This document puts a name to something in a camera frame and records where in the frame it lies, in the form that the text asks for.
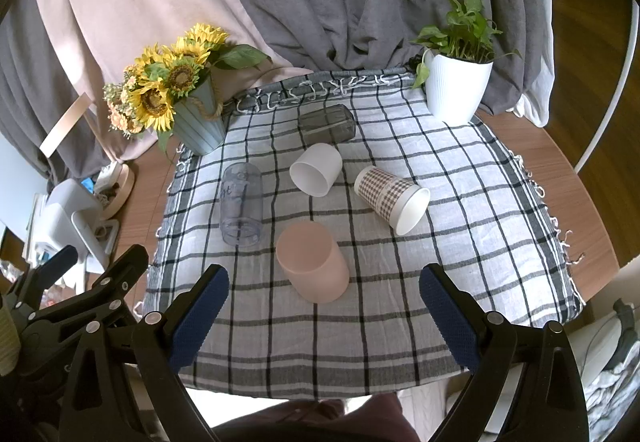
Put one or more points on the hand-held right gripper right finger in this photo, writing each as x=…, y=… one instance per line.
x=450, y=322

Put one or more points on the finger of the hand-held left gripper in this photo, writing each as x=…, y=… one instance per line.
x=117, y=279
x=62, y=258

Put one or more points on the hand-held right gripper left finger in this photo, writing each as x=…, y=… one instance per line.
x=197, y=317

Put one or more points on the clear glass cup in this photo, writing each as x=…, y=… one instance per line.
x=241, y=207

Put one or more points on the pink cup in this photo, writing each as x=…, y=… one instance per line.
x=312, y=262

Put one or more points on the checked paper cup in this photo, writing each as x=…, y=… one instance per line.
x=385, y=192

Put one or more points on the white cup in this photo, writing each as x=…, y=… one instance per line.
x=317, y=167

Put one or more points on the dark grey cup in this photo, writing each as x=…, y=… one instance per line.
x=327, y=122

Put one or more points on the white appliance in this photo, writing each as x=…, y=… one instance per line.
x=67, y=212

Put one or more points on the black white checkered cloth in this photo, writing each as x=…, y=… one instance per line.
x=450, y=247

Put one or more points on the person's leg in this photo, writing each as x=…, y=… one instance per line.
x=370, y=417

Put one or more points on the light wooden strip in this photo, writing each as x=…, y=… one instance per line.
x=65, y=124

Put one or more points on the sunflower bouquet in blue pot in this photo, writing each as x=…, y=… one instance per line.
x=197, y=122

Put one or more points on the grey white striped cloth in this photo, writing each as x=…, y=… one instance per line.
x=612, y=402

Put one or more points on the white curtain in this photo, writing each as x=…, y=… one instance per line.
x=532, y=109

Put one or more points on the green plant in white pot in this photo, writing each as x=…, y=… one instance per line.
x=455, y=87

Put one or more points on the white curved pole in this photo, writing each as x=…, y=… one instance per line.
x=607, y=117

